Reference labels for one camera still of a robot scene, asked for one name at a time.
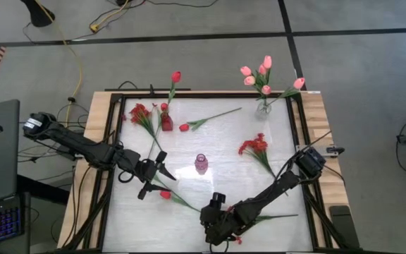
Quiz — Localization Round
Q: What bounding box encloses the pink artificial tulip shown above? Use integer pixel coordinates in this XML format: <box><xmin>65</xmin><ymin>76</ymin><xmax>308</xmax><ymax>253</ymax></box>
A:
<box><xmin>240</xmin><ymin>66</ymin><xmax>266</xmax><ymax>103</ymax></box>
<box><xmin>261</xmin><ymin>85</ymin><xmax>272</xmax><ymax>105</ymax></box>
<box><xmin>262</xmin><ymin>55</ymin><xmax>273</xmax><ymax>103</ymax></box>
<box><xmin>243</xmin><ymin>75</ymin><xmax>266</xmax><ymax>103</ymax></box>
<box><xmin>266</xmin><ymin>77</ymin><xmax>306</xmax><ymax>106</ymax></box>
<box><xmin>258</xmin><ymin>64</ymin><xmax>268</xmax><ymax>103</ymax></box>

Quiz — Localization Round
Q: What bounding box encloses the yellow plug cable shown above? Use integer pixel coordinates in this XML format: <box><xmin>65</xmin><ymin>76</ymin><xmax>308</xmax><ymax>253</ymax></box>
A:
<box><xmin>89</xmin><ymin>0</ymin><xmax>130</xmax><ymax>33</ymax></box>

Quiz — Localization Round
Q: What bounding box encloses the black flat device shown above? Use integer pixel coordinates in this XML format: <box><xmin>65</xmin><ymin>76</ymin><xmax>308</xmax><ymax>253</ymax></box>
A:
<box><xmin>328</xmin><ymin>205</ymin><xmax>362</xmax><ymax>250</ymax></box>

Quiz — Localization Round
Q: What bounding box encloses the yellow floor cable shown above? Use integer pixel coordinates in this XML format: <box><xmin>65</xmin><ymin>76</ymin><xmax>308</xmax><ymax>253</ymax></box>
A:
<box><xmin>33</xmin><ymin>0</ymin><xmax>85</xmax><ymax>119</ymax></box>

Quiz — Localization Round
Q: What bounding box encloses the black metal table frame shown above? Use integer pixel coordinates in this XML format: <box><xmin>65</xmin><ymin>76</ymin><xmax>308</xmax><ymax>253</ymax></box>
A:
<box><xmin>69</xmin><ymin>92</ymin><xmax>352</xmax><ymax>254</ymax></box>

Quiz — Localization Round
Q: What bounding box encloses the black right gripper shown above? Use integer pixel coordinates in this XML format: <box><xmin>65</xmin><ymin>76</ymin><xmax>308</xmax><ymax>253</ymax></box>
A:
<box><xmin>199</xmin><ymin>192</ymin><xmax>250</xmax><ymax>246</ymax></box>

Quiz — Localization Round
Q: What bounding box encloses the black stand base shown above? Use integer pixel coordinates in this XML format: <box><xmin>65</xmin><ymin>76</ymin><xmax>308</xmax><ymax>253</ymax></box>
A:
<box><xmin>19</xmin><ymin>0</ymin><xmax>56</xmax><ymax>28</ymax></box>

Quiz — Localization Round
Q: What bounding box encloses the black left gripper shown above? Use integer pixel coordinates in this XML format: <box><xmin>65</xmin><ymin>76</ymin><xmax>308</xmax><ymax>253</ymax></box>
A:
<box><xmin>120</xmin><ymin>150</ymin><xmax>177</xmax><ymax>200</ymax></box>

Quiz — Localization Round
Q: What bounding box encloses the red artificial flower bunch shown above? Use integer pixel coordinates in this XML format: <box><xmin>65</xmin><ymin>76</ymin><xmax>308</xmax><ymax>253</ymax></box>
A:
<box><xmin>121</xmin><ymin>102</ymin><xmax>164</xmax><ymax>152</ymax></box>
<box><xmin>238</xmin><ymin>133</ymin><xmax>278</xmax><ymax>179</ymax></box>
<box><xmin>226</xmin><ymin>206</ymin><xmax>299</xmax><ymax>246</ymax></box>

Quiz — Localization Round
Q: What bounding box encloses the red glass vase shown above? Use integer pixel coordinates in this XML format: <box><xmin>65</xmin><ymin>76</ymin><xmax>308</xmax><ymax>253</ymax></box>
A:
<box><xmin>160</xmin><ymin>111</ymin><xmax>174</xmax><ymax>132</ymax></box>

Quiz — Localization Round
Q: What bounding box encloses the thin black bar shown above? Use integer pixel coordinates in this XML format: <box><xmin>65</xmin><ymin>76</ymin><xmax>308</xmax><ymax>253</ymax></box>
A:
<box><xmin>104</xmin><ymin>87</ymin><xmax>192</xmax><ymax>92</ymax></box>

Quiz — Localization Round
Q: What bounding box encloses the purple glass vase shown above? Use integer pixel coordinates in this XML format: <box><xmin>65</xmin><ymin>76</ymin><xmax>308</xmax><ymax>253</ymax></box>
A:
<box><xmin>194</xmin><ymin>153</ymin><xmax>209</xmax><ymax>176</ymax></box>

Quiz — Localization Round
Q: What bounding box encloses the clear glass vase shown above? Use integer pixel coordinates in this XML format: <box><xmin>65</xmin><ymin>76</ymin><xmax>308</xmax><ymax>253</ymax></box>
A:
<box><xmin>254</xmin><ymin>100</ymin><xmax>273</xmax><ymax>121</ymax></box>

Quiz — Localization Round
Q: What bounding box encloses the black desk beam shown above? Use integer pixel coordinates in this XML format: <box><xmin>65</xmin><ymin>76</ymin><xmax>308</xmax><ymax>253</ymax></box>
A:
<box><xmin>16</xmin><ymin>174</ymin><xmax>70</xmax><ymax>205</ymax></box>

